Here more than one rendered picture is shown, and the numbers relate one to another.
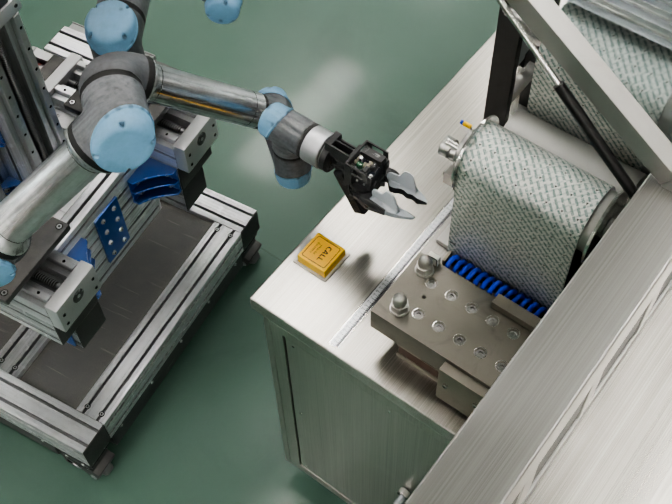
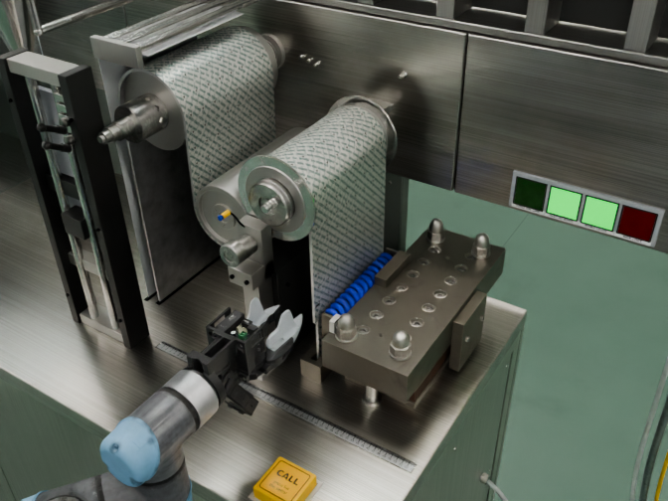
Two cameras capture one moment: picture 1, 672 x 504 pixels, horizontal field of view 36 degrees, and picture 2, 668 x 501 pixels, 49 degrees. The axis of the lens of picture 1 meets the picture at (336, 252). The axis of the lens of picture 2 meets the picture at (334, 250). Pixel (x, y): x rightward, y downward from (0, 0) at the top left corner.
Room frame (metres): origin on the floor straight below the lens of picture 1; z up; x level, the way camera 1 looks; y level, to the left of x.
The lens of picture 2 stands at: (1.14, 0.73, 1.85)
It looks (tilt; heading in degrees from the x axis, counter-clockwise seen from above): 35 degrees down; 264
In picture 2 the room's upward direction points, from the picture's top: 1 degrees counter-clockwise
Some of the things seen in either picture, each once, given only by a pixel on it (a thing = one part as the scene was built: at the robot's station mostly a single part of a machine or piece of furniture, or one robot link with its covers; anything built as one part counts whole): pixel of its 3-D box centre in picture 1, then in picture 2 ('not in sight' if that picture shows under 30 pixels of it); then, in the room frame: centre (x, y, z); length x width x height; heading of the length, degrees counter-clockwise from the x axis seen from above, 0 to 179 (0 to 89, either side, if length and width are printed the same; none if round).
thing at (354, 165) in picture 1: (354, 165); (227, 358); (1.22, -0.04, 1.12); 0.12 x 0.08 x 0.09; 51
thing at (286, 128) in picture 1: (289, 130); (149, 438); (1.32, 0.08, 1.11); 0.11 x 0.08 x 0.09; 51
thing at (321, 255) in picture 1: (321, 255); (285, 485); (1.15, 0.03, 0.91); 0.07 x 0.07 x 0.02; 51
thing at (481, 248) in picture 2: not in sight; (481, 243); (0.75, -0.36, 1.05); 0.04 x 0.04 x 0.04
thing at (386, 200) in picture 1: (391, 202); (285, 325); (1.13, -0.11, 1.11); 0.09 x 0.03 x 0.06; 42
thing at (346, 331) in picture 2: (425, 263); (346, 325); (1.03, -0.16, 1.05); 0.04 x 0.04 x 0.04
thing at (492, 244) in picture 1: (506, 254); (350, 245); (1.01, -0.30, 1.11); 0.23 x 0.01 x 0.18; 51
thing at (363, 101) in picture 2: (605, 225); (361, 134); (0.97, -0.45, 1.25); 0.15 x 0.01 x 0.15; 141
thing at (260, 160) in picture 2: (475, 153); (275, 199); (1.13, -0.25, 1.25); 0.15 x 0.01 x 0.15; 141
